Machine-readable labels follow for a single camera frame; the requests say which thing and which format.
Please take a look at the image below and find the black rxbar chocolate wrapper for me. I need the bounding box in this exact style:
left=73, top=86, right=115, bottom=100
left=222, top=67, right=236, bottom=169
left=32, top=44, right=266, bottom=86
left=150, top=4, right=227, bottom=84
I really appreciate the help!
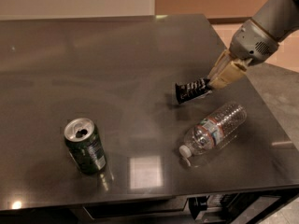
left=175, top=78, right=212, bottom=104

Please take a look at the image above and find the green soda can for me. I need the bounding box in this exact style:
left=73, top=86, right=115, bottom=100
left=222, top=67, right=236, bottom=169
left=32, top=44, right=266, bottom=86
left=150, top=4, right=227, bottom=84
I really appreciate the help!
left=64, top=118, right=107, bottom=175

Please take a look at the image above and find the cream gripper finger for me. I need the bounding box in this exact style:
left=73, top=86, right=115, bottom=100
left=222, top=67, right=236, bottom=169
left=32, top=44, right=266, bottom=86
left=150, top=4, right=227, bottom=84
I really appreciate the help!
left=208, top=61, right=247, bottom=90
left=207, top=49, right=232, bottom=80

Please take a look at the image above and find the clear plastic water bottle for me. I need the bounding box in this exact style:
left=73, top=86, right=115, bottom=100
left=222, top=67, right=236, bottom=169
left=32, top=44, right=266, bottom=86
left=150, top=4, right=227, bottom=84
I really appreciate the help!
left=178, top=102, right=247, bottom=159

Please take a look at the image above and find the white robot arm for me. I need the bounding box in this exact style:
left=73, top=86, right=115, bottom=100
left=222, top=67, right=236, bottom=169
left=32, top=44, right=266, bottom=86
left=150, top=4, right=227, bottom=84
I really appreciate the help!
left=207, top=0, right=299, bottom=90

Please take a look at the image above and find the black equipment under table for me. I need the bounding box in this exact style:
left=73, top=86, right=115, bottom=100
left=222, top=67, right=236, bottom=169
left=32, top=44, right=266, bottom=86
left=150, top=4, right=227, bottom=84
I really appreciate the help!
left=188, top=193, right=280, bottom=224

